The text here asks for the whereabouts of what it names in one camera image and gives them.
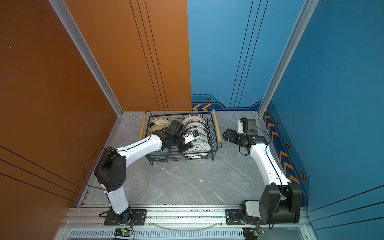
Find black wire dish rack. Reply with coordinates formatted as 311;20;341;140
141;112;222;165

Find white plate flower outline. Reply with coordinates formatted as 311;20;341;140
183;141;212;159

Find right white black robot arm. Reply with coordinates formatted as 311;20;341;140
223;118;302;228

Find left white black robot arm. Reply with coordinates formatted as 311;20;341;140
94;120;200;225

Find cream plate dark rim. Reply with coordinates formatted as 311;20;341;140
151;118;171;127

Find teal patterned plate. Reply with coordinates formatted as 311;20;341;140
146;148;171;161

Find beige plate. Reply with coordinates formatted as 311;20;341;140
149;124;168;134

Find white plate red dotted pattern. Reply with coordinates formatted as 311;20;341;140
182;115;207;125

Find white plate dark green rim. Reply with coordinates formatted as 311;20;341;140
185;126;209;137

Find right circuit board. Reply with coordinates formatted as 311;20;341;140
243;228;265;240

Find left green circuit board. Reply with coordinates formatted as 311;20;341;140
114;228;135;240

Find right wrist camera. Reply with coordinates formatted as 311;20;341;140
237;118;248;134

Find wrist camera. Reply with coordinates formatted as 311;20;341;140
237;118;248;134
184;130;200;144

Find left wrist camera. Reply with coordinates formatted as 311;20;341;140
184;130;200;144

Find far wooden rack handle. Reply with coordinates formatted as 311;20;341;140
139;113;147;141

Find wooden rack handle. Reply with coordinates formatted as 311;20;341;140
212;110;222;143
139;113;147;141

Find near wooden rack handle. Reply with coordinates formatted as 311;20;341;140
212;110;222;143

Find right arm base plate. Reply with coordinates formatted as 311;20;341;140
225;209;263;226

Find aluminium mounting rail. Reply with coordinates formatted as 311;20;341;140
54;204;317;240

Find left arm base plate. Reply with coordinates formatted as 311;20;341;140
104;209;147;227

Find left aluminium corner post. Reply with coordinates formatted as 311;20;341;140
48;0;124;116

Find aluminium corner post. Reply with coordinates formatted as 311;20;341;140
258;0;319;117
48;0;124;116

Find right aluminium corner post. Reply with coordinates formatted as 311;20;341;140
258;0;319;117

